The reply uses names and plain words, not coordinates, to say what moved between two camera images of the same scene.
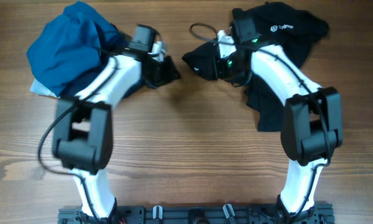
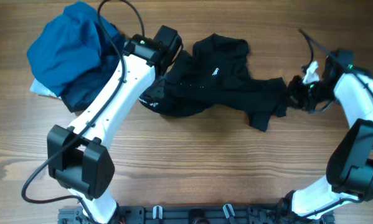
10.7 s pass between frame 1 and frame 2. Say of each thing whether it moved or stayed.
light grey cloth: stayed
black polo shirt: moved
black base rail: stayed
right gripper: moved
